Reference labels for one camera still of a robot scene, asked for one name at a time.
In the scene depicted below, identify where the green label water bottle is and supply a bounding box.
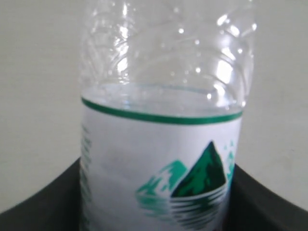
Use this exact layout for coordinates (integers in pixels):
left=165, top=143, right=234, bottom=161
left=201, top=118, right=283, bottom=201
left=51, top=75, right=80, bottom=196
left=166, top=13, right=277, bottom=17
left=79, top=0, right=257, bottom=231

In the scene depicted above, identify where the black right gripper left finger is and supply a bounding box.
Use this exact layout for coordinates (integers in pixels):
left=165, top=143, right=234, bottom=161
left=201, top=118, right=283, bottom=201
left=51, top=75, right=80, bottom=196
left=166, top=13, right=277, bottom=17
left=0, top=159, right=81, bottom=231

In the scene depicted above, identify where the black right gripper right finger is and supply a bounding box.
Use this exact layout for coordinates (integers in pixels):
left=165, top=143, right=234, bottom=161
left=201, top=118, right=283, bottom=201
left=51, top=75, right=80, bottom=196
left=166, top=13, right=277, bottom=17
left=225, top=166, right=308, bottom=231

